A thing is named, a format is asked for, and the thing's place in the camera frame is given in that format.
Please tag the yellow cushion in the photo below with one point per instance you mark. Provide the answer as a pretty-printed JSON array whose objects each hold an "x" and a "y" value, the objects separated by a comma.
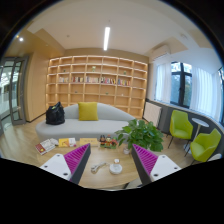
[{"x": 88, "y": 111}]

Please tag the black bag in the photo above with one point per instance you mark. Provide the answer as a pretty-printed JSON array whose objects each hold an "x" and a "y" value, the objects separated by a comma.
[{"x": 55, "y": 114}]

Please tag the small round white side table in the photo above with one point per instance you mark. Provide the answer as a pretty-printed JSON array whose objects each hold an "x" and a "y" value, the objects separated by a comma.
[{"x": 200, "y": 123}]

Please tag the red and white book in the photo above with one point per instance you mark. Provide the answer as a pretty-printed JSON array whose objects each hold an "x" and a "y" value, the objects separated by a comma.
[{"x": 46, "y": 146}]

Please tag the glass door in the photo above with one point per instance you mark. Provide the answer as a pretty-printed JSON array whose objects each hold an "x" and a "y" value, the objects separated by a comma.
[{"x": 12, "y": 78}]

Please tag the yellow card on table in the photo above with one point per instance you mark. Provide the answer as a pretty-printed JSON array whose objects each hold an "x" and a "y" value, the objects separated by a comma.
[{"x": 92, "y": 141}]

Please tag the yellow booklet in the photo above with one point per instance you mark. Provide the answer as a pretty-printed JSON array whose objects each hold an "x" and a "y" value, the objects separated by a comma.
[{"x": 67, "y": 142}]

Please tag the lime green chair at right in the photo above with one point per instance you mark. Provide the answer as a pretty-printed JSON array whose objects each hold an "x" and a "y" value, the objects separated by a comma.
[{"x": 204, "y": 145}]

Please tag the green potted plant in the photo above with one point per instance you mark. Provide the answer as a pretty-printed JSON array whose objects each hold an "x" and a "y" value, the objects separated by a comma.
[{"x": 140, "y": 133}]

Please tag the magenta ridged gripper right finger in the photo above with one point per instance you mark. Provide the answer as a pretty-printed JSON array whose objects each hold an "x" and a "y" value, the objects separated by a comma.
[{"x": 151, "y": 167}]

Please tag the small colourful figurine set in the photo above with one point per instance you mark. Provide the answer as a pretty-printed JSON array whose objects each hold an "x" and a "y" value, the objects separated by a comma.
[{"x": 108, "y": 142}]

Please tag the white sheer curtain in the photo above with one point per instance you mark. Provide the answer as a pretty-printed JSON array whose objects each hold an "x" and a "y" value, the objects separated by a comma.
[{"x": 163, "y": 82}]

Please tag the long ceiling light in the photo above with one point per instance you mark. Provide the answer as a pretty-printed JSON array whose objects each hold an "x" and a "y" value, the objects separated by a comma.
[{"x": 106, "y": 38}]

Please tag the lime green chair near window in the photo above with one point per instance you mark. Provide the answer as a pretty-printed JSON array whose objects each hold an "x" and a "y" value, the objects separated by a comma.
[{"x": 180, "y": 126}]

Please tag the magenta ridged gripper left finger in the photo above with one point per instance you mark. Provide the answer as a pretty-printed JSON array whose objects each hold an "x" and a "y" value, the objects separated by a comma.
[{"x": 69, "y": 166}]

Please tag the wooden wall bookshelf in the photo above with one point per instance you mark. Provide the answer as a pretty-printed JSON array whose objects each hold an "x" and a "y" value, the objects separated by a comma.
[{"x": 114, "y": 81}]

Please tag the white wall air conditioner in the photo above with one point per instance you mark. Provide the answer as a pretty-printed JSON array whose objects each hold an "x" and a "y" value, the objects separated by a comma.
[{"x": 160, "y": 52}]

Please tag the grey curved sofa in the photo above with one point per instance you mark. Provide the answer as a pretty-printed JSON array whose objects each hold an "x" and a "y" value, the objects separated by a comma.
[{"x": 110, "y": 120}]

